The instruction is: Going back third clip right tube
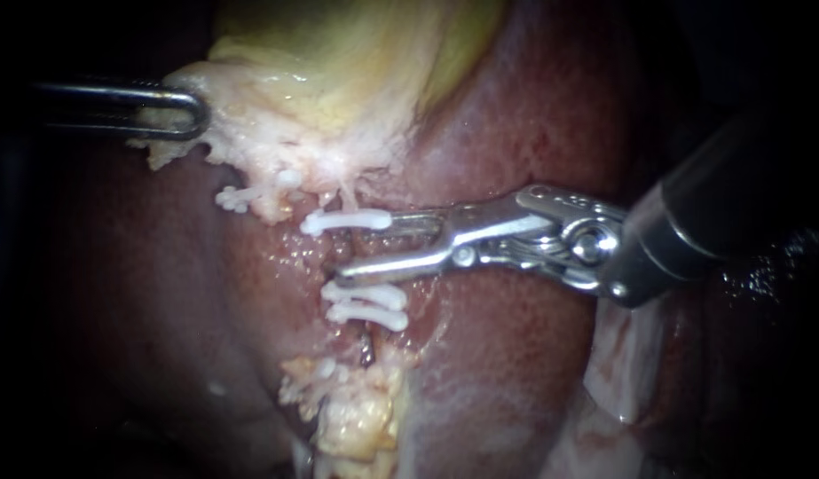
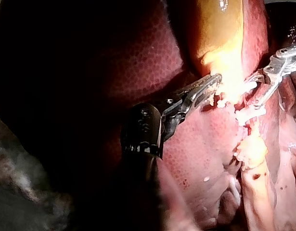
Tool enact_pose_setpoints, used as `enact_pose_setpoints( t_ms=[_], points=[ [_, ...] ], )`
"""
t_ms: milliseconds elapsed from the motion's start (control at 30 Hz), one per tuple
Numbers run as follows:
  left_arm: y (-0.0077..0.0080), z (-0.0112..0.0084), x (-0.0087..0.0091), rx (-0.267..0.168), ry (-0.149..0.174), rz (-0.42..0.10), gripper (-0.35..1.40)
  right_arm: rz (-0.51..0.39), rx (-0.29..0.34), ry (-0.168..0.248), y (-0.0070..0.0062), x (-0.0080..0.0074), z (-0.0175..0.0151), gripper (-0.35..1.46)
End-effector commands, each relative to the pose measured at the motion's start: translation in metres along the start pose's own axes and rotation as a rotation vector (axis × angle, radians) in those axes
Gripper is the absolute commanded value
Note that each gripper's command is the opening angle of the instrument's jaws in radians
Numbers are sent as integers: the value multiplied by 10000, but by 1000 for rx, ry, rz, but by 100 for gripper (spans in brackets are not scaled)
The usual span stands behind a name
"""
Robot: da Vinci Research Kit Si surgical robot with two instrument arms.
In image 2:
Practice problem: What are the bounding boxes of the left arm instrument jaw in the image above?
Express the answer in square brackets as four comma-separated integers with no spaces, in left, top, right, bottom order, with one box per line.
[176,73,223,98]
[185,83,221,113]

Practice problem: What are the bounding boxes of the left arm instrument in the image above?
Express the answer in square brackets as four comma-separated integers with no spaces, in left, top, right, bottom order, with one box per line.
[161,94,194,141]

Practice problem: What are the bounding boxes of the right arm instrument jaw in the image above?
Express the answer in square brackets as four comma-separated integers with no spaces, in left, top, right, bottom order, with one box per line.
[245,73,268,85]
[254,80,283,109]

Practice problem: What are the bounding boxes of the right arm instrument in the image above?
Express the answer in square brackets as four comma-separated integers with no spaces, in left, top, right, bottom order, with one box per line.
[262,42,296,83]

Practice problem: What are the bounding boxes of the gallbladder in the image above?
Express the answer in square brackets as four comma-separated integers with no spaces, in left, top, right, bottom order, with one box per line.
[185,0,250,108]

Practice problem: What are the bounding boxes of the white clip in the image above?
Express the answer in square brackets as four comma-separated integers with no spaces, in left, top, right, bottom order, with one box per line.
[234,107,267,126]

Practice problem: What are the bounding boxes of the thin tube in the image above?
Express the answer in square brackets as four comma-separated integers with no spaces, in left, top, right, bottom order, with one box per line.
[244,119,262,145]

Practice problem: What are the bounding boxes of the dark red liver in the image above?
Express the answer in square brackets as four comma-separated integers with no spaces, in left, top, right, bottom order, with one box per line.
[73,0,296,231]

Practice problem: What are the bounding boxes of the pale fatty tissue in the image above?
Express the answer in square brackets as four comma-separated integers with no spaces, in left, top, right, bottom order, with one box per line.
[232,135,269,171]
[239,166,296,231]

